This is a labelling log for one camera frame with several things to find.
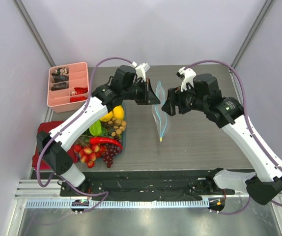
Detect red cloth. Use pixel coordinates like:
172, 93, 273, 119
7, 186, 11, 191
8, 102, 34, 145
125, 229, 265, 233
30, 121, 79, 171

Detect pink compartment organizer box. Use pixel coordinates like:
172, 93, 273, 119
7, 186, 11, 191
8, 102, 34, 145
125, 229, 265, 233
47, 62, 89, 113

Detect yellow lemon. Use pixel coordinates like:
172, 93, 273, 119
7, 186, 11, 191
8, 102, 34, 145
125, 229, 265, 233
112, 105, 125, 120

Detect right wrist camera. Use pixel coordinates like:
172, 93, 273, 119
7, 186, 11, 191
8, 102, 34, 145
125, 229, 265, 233
176, 67, 197, 92

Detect purple cable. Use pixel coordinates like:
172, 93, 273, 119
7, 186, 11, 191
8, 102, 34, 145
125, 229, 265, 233
36, 57, 137, 213
186, 59, 282, 215

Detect purple grape bunch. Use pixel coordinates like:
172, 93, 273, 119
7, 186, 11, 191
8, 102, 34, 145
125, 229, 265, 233
102, 144, 122, 168

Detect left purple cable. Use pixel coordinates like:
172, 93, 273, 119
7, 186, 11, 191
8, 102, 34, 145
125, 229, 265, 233
36, 57, 137, 213

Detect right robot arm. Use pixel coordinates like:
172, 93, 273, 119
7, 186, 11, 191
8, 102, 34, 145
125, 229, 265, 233
162, 69, 282, 205

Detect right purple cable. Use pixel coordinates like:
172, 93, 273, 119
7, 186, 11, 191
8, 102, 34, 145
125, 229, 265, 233
186, 59, 282, 215

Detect red chili pepper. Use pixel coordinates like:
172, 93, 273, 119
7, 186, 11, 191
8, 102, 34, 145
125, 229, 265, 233
89, 137, 123, 149

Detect teal food tray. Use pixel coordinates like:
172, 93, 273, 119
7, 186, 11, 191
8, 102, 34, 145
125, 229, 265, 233
74, 103, 127, 158

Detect brown longan bunch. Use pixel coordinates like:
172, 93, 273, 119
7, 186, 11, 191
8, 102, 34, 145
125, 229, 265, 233
107, 118, 127, 137

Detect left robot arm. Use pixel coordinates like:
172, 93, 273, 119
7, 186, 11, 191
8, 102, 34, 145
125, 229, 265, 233
37, 63, 160, 196

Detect yellow pear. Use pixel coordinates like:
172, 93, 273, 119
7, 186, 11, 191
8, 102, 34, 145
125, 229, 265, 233
99, 111, 113, 122

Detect green starfruit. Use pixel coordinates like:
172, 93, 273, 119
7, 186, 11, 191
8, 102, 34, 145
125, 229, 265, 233
89, 120, 102, 137

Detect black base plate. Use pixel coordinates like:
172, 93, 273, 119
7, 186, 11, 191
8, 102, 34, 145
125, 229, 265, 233
57, 169, 252, 200

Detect white cable duct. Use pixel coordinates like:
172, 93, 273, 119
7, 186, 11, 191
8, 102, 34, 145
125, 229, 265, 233
25, 198, 209, 209

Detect clear zip top bag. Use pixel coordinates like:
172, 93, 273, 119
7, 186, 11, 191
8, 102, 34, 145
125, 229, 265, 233
152, 81, 169, 143

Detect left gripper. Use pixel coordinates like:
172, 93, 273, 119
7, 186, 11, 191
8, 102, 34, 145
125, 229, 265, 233
122, 78, 160, 105

